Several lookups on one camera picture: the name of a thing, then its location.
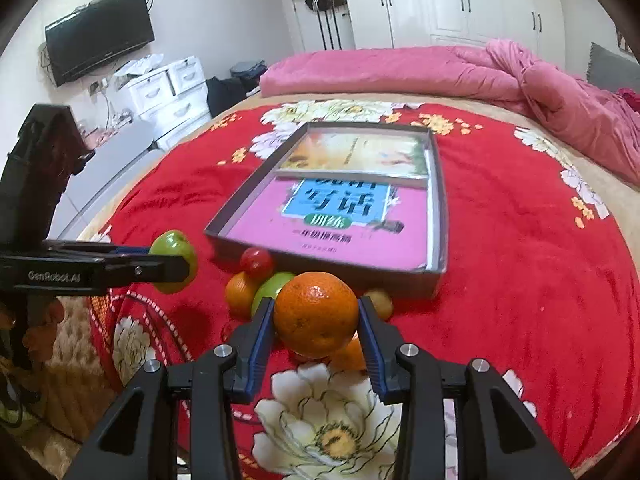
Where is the white low bench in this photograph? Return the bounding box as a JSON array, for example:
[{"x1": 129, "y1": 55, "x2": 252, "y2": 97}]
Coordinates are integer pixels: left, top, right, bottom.
[{"x1": 48, "y1": 122, "x2": 164, "y2": 240}]

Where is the pink quilt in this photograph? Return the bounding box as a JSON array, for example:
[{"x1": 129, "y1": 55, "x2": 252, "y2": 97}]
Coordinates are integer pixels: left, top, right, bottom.
[{"x1": 260, "y1": 39, "x2": 639, "y2": 185}]

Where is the white wardrobe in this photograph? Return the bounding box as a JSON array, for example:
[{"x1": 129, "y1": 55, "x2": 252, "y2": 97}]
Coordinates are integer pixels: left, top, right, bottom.
[{"x1": 347, "y1": 0, "x2": 565, "y2": 67}]

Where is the yellow picture book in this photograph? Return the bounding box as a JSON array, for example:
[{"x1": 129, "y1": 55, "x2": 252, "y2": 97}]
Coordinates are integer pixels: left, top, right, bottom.
[{"x1": 277, "y1": 128, "x2": 428, "y2": 188}]

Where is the white drawer cabinet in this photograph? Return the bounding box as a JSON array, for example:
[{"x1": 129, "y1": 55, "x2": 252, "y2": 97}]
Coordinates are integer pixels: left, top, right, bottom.
[{"x1": 118, "y1": 56, "x2": 212, "y2": 152}]

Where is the green apple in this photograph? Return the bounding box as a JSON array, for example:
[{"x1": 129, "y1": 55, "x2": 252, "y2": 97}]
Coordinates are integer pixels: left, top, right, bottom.
[{"x1": 149, "y1": 230, "x2": 198, "y2": 295}]

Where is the orange tangerine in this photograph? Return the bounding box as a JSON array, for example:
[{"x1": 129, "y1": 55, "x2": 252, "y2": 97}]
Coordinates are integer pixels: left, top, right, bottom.
[{"x1": 330, "y1": 333, "x2": 367, "y2": 372}]

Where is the grey cardboard box tray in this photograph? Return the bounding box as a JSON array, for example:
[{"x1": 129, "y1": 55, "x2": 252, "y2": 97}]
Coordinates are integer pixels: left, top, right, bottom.
[{"x1": 205, "y1": 122, "x2": 449, "y2": 297}]

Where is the black bag on floor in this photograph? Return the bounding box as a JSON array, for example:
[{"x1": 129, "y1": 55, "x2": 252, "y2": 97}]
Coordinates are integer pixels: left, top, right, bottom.
[{"x1": 206, "y1": 77, "x2": 246, "y2": 117}]

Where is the green mango fruit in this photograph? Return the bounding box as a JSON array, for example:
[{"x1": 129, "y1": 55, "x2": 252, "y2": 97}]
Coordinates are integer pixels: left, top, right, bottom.
[{"x1": 250, "y1": 272, "x2": 295, "y2": 316}]

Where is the large orange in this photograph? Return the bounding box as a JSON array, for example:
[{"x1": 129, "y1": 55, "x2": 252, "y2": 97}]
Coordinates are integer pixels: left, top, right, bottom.
[{"x1": 273, "y1": 272, "x2": 359, "y2": 360}]

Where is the grey headboard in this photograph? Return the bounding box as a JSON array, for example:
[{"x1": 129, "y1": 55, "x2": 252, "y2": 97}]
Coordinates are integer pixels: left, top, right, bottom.
[{"x1": 587, "y1": 44, "x2": 640, "y2": 93}]

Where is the red cherry tomato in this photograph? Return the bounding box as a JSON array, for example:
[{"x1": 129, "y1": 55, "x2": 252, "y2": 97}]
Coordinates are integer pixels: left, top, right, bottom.
[{"x1": 240, "y1": 247, "x2": 274, "y2": 283}]

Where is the small orange mandarin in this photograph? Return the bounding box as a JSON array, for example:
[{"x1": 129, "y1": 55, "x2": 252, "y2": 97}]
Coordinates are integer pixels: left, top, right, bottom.
[{"x1": 224, "y1": 272, "x2": 258, "y2": 318}]

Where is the black wall television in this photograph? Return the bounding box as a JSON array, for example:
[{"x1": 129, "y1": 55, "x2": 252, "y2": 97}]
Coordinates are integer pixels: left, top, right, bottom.
[{"x1": 44, "y1": 0, "x2": 155, "y2": 87}]

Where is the brown kiwi fruit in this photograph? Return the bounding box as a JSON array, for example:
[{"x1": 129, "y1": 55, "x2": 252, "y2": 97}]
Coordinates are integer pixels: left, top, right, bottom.
[{"x1": 363, "y1": 289, "x2": 394, "y2": 321}]

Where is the pink exercise book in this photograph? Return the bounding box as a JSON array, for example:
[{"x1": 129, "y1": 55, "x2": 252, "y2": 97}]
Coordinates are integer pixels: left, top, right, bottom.
[{"x1": 226, "y1": 179, "x2": 427, "y2": 271}]

